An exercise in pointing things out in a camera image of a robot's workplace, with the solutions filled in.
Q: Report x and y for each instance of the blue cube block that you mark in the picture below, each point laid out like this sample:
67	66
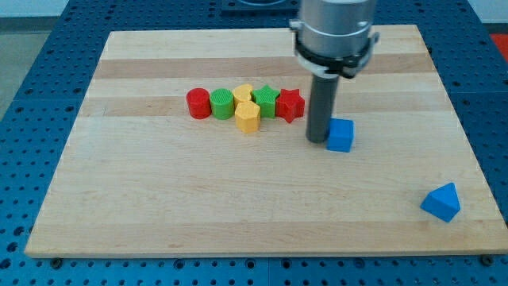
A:
341	135

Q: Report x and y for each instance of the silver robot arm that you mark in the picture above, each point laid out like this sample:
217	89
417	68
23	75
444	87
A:
333	37

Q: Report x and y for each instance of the yellow hexagon block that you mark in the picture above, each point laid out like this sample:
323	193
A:
247	117

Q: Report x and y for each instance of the red star block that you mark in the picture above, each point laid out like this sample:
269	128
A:
290	105

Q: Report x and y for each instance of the green star block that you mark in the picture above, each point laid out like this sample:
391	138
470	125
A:
265	98

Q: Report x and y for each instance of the green cylinder block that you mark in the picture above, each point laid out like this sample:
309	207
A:
221	101

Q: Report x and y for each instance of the blue triangle block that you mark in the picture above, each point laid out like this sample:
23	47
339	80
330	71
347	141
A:
442	202

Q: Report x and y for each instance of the wooden board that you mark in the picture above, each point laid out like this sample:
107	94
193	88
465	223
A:
139	177

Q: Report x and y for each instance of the yellow heart block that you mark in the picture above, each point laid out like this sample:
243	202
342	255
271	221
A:
242	93

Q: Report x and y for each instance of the red cylinder block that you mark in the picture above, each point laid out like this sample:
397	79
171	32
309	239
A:
198	102

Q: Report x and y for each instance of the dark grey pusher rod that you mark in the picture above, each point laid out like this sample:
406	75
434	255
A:
322	97

